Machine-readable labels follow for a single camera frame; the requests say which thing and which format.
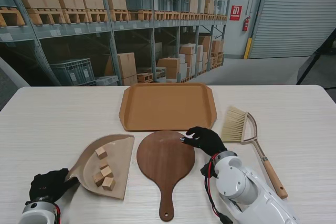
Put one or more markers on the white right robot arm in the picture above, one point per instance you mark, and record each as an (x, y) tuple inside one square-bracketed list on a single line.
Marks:
[(236, 179)]

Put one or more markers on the orange-brown plastic tray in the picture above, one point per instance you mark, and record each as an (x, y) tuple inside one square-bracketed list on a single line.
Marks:
[(168, 106)]

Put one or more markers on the black tripod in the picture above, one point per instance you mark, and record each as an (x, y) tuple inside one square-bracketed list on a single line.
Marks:
[(319, 53)]

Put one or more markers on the beige plastic dustpan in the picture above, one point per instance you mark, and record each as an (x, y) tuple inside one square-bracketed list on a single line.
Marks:
[(120, 150)]

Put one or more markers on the small light wood block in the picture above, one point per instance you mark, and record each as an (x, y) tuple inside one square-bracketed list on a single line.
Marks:
[(104, 163), (98, 179), (106, 171), (108, 183), (101, 152)]

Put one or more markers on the warehouse photo backdrop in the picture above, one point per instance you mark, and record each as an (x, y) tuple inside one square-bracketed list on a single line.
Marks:
[(78, 51)]

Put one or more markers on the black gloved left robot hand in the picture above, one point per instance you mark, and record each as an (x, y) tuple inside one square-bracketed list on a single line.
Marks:
[(44, 186)]

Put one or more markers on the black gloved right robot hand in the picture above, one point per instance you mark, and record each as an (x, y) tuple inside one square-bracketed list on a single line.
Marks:
[(208, 142)]

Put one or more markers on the dark round wooden cutting board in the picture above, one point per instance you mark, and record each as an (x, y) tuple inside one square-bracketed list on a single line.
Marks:
[(165, 166)]

